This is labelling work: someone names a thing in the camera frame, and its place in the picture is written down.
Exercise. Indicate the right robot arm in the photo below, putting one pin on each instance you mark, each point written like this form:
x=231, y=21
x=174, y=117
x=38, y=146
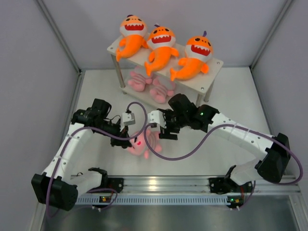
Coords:
x=270, y=152

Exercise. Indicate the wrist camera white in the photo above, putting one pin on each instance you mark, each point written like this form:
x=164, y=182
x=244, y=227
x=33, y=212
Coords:
x=157, y=118
x=127, y=119

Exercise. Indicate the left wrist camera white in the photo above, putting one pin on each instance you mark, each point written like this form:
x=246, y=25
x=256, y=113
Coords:
x=127, y=119

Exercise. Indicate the large orange shark plush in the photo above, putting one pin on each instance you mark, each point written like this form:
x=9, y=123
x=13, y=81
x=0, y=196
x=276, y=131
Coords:
x=198, y=51

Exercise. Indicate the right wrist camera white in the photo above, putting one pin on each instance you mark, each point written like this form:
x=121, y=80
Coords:
x=157, y=118

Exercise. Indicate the perforated cable duct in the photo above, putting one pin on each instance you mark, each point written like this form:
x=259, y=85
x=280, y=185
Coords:
x=90, y=199

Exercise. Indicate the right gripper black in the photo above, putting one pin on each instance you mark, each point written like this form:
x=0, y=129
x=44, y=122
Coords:
x=165, y=133

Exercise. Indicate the pink frog plush front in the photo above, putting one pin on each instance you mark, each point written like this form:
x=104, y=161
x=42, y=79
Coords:
x=139, y=147

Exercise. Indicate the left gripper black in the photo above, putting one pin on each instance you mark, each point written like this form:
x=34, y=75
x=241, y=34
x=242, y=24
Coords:
x=120, y=142

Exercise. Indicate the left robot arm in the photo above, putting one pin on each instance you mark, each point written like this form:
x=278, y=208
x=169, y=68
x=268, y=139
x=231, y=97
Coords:
x=55, y=186

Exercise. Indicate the pink striped plush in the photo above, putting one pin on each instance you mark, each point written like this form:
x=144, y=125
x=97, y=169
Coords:
x=162, y=88

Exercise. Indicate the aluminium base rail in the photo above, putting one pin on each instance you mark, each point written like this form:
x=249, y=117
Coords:
x=193, y=185

